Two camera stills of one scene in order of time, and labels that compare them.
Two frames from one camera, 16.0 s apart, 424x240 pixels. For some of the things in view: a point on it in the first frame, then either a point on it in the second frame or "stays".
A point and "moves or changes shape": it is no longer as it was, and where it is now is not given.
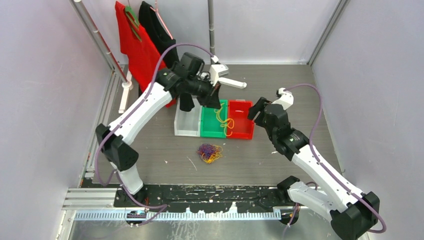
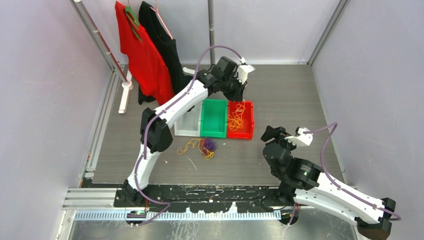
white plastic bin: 188,123 stays
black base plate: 174,198 stays
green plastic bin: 213,121 stays
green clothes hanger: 133,19 stays
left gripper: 212,99 -> 238,96
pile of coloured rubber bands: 209,153 moves or changes shape
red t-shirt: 142,61 stays
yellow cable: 229,122 -> 235,120
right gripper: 259,106 -> 270,132
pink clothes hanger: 156,10 stays
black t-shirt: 154,27 stays
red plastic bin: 239,126 stays
